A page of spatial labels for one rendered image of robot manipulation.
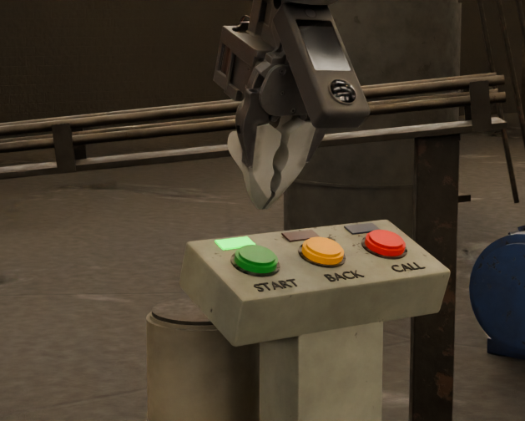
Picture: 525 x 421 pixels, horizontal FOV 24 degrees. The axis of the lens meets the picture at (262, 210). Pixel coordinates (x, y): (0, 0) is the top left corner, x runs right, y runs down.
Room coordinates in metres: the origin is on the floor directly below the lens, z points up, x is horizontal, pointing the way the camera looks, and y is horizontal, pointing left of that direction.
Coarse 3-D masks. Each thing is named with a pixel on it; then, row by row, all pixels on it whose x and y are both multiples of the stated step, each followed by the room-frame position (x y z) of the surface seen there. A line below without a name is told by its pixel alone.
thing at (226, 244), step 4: (220, 240) 1.13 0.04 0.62; (224, 240) 1.13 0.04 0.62; (228, 240) 1.13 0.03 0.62; (232, 240) 1.13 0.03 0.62; (236, 240) 1.13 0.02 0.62; (240, 240) 1.13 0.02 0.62; (244, 240) 1.13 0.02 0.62; (248, 240) 1.14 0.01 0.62; (220, 244) 1.12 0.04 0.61; (224, 244) 1.12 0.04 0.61; (228, 244) 1.12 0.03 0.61; (232, 244) 1.12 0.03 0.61; (236, 244) 1.12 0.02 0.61; (240, 244) 1.13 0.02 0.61; (244, 244) 1.13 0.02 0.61; (248, 244) 1.13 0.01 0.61; (252, 244) 1.13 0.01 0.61; (224, 248) 1.11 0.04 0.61; (228, 248) 1.11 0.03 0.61; (232, 248) 1.12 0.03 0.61
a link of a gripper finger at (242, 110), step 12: (252, 96) 1.02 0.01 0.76; (240, 108) 1.03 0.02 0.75; (252, 108) 1.03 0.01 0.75; (240, 120) 1.03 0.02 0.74; (252, 120) 1.03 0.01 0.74; (264, 120) 1.04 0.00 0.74; (240, 132) 1.04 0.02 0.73; (252, 132) 1.04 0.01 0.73; (240, 144) 1.04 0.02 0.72; (252, 144) 1.04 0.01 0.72; (252, 156) 1.04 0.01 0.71
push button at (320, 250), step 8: (312, 240) 1.14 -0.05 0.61; (320, 240) 1.14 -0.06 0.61; (328, 240) 1.15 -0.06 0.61; (304, 248) 1.13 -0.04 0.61; (312, 248) 1.12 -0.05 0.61; (320, 248) 1.13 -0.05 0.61; (328, 248) 1.13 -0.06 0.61; (336, 248) 1.13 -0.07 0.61; (312, 256) 1.12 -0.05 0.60; (320, 256) 1.12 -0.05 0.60; (328, 256) 1.12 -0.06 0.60; (336, 256) 1.12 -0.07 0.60; (328, 264) 1.12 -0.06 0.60
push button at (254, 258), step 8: (240, 248) 1.10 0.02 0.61; (248, 248) 1.10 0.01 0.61; (256, 248) 1.10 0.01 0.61; (264, 248) 1.11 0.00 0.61; (240, 256) 1.09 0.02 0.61; (248, 256) 1.09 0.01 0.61; (256, 256) 1.09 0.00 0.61; (264, 256) 1.09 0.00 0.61; (272, 256) 1.09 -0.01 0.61; (240, 264) 1.08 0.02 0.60; (248, 264) 1.08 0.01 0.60; (256, 264) 1.08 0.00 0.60; (264, 264) 1.08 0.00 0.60; (272, 264) 1.09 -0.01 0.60; (256, 272) 1.08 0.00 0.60; (264, 272) 1.08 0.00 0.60
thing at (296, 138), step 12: (288, 120) 1.08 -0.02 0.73; (300, 120) 1.07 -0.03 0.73; (288, 132) 1.06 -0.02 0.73; (300, 132) 1.06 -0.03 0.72; (312, 132) 1.07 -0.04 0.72; (288, 144) 1.06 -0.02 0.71; (300, 144) 1.07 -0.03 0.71; (276, 156) 1.09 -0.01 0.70; (288, 156) 1.07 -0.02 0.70; (300, 156) 1.07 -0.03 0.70; (276, 168) 1.07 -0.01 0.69; (288, 168) 1.07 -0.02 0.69; (300, 168) 1.08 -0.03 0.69; (276, 180) 1.08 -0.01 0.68; (288, 180) 1.08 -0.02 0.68; (276, 192) 1.07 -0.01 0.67
